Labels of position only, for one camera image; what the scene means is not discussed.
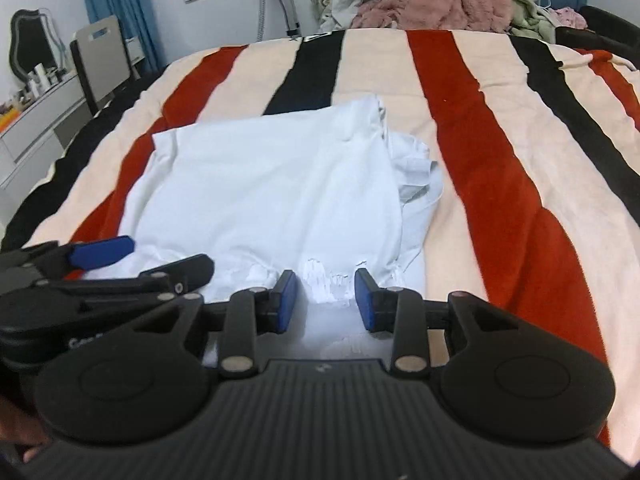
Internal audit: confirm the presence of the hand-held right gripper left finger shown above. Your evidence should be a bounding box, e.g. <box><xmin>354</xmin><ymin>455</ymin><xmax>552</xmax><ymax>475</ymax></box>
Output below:
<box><xmin>127</xmin><ymin>269</ymin><xmax>300</xmax><ymax>380</ymax></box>

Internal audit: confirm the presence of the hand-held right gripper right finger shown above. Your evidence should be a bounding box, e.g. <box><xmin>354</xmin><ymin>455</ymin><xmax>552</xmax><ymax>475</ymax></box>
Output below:
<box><xmin>353</xmin><ymin>268</ymin><xmax>522</xmax><ymax>380</ymax></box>

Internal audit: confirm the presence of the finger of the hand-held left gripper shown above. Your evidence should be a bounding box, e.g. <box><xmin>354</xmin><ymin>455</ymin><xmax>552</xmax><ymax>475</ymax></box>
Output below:
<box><xmin>0</xmin><ymin>235</ymin><xmax>136</xmax><ymax>287</ymax></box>
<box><xmin>31</xmin><ymin>253</ymin><xmax>216</xmax><ymax>307</ymax></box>

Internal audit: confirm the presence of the white t-shirt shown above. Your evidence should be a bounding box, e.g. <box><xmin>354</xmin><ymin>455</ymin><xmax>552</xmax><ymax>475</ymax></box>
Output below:
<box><xmin>117</xmin><ymin>93</ymin><xmax>444</xmax><ymax>361</ymax></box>

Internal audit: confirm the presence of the person's left hand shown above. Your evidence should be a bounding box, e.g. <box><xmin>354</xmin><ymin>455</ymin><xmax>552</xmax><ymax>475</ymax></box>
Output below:
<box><xmin>0</xmin><ymin>394</ymin><xmax>52</xmax><ymax>465</ymax></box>

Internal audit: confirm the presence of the white dresser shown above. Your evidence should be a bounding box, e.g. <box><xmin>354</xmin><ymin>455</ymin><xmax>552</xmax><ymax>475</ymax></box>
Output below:
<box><xmin>0</xmin><ymin>37</ymin><xmax>147</xmax><ymax>222</ymax></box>

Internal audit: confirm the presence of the row of cosmetic bottles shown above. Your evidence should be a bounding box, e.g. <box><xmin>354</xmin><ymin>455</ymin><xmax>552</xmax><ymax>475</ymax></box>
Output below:
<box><xmin>0</xmin><ymin>61</ymin><xmax>67</xmax><ymax>122</ymax></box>

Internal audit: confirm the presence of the red black cream striped blanket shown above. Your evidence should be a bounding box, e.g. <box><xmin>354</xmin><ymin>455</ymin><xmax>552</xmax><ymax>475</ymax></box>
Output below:
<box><xmin>0</xmin><ymin>27</ymin><xmax>640</xmax><ymax>463</ymax></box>

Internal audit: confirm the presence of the wavy framed mirror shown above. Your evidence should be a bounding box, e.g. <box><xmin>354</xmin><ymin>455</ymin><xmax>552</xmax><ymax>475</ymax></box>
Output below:
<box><xmin>10</xmin><ymin>8</ymin><xmax>67</xmax><ymax>95</ymax></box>

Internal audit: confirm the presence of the narrow blue curtain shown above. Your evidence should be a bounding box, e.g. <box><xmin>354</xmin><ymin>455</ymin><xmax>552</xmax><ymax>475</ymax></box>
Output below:
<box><xmin>76</xmin><ymin>0</ymin><xmax>167</xmax><ymax>75</ymax></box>

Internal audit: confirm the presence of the garment steamer on stand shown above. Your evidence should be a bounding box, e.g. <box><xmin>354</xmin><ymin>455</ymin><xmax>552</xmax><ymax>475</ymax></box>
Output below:
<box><xmin>254</xmin><ymin>0</ymin><xmax>304</xmax><ymax>42</ymax></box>

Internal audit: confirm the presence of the pale green blanket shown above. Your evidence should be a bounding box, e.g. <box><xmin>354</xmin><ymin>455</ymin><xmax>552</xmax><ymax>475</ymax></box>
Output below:
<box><xmin>507</xmin><ymin>0</ymin><xmax>557</xmax><ymax>40</ymax></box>

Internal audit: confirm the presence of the small pink garment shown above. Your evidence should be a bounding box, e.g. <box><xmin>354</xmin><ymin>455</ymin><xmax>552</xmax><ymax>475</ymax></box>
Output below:
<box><xmin>547</xmin><ymin>6</ymin><xmax>589</xmax><ymax>30</ymax></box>

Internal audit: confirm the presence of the black armchair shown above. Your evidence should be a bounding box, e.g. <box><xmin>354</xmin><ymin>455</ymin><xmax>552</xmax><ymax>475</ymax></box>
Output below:
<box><xmin>554</xmin><ymin>5</ymin><xmax>640</xmax><ymax>75</ymax></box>

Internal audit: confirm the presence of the grey chair with black frame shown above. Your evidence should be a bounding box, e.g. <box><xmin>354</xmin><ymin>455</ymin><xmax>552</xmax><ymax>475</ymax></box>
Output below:
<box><xmin>69</xmin><ymin>15</ymin><xmax>142</xmax><ymax>120</ymax></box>

